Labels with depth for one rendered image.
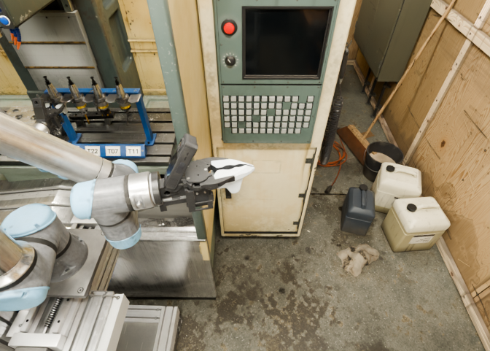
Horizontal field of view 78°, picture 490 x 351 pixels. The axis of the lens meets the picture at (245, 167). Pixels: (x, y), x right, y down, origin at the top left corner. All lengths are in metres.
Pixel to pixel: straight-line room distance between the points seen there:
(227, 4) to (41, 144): 0.77
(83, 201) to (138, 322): 1.41
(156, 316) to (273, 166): 1.07
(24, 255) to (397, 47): 2.94
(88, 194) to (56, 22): 1.71
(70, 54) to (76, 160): 1.62
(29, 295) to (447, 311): 2.28
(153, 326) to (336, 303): 1.15
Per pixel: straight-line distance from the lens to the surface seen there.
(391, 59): 3.17
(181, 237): 1.48
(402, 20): 3.04
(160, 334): 1.95
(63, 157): 0.75
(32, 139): 0.74
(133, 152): 1.73
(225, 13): 1.22
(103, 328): 1.09
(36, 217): 0.95
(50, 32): 2.31
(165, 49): 0.83
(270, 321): 2.14
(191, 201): 0.64
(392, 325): 2.32
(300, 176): 1.81
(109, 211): 0.65
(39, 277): 0.89
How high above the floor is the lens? 2.04
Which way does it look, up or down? 46 degrees down
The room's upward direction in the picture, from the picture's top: straight up
